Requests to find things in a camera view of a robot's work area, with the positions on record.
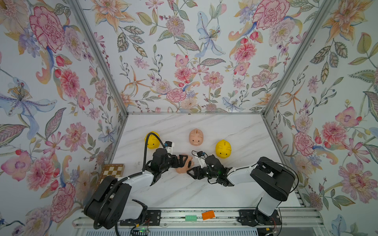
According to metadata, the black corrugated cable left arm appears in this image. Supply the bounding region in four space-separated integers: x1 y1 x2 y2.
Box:
93 132 167 230

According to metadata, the pink piggy bank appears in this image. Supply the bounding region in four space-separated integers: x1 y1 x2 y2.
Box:
189 128 204 146
176 154 195 174

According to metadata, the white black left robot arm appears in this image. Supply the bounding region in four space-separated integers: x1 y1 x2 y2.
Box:
84 148 190 230

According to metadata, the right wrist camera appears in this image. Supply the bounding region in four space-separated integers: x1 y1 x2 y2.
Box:
196 151 206 168

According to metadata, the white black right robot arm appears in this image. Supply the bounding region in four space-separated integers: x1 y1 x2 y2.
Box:
187 155 295 217

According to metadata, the yellow piggy bank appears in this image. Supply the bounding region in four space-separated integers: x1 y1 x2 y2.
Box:
215 140 232 159
145 131 160 149

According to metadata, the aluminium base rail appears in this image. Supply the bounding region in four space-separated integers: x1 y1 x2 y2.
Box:
72 207 324 229

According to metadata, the wooden checker board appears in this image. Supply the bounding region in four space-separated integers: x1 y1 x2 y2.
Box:
98 164 125 184

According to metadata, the aluminium frame corner post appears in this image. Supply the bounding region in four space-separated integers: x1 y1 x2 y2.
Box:
68 0 129 118
261 1 335 118

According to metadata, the orange tag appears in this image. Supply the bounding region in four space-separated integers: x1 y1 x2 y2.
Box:
202 210 216 221

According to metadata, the green terminal block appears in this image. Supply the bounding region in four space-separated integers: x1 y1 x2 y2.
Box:
185 215 197 222

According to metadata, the aluminium frame corner post left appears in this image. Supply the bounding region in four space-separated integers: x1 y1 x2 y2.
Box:
68 0 129 118

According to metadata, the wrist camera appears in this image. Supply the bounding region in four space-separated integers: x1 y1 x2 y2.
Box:
164 141 174 154
196 151 206 168

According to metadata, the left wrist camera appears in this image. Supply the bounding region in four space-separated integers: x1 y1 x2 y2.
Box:
164 141 174 154

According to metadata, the aluminium frame corner post right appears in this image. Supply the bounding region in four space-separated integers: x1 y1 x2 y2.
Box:
261 1 335 118

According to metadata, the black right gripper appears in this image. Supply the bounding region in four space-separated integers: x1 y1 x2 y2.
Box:
186 165 219 181

